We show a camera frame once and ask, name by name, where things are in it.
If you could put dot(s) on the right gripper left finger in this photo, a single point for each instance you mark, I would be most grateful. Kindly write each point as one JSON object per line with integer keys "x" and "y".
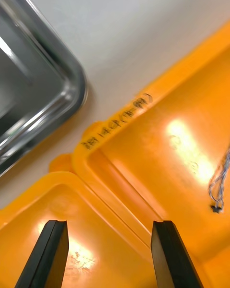
{"x": 48, "y": 254}

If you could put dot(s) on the steel tray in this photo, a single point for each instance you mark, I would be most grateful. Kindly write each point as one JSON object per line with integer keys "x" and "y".
{"x": 33, "y": 81}

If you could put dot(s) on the yellow-orange plastic bin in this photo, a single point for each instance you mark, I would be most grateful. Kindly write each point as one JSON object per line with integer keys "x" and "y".
{"x": 182, "y": 115}
{"x": 105, "y": 240}

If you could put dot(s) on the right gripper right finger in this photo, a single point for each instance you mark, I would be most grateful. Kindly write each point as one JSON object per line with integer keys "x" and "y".
{"x": 171, "y": 256}

